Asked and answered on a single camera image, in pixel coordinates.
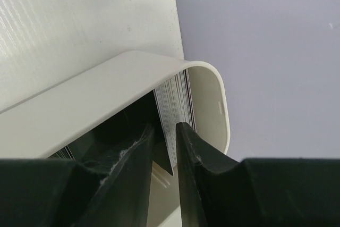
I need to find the white plastic tray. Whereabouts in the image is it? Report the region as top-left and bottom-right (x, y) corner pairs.
(1, 51), (230, 226)

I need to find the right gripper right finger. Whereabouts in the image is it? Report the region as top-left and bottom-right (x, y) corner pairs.
(176, 122), (238, 226)

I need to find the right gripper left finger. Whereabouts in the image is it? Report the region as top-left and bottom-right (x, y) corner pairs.
(77, 123), (155, 226)

